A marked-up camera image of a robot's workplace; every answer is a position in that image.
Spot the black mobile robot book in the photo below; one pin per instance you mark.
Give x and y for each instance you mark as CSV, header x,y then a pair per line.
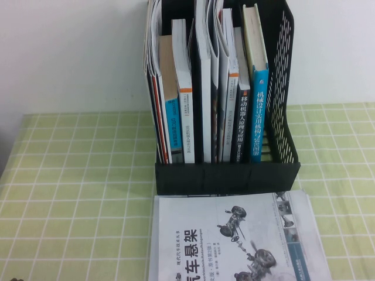
x,y
241,123

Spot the grey car suspension book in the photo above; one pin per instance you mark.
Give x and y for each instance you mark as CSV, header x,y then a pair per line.
x,y
205,222

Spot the pale green hardcover blue spine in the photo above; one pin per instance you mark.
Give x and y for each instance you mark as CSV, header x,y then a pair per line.
x,y
259,117

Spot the green checkered tablecloth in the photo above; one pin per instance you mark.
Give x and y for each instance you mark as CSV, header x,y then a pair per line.
x,y
73,190

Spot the black plastic book holder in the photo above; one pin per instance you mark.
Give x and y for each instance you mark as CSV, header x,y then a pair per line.
x,y
228,178

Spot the tan-paged book blue spine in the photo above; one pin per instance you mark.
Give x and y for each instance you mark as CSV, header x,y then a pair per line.
x,y
173,123

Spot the white book orange band spine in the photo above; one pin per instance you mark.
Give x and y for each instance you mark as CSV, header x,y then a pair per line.
x,y
232,117
186,123

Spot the thin magazine black spine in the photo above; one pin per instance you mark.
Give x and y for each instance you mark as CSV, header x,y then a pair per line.
x,y
151,96

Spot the thin magazine orange spine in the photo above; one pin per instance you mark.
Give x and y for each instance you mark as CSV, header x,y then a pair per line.
x,y
158,117

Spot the large white softcover book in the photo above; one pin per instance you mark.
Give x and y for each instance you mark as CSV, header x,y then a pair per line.
x,y
205,102

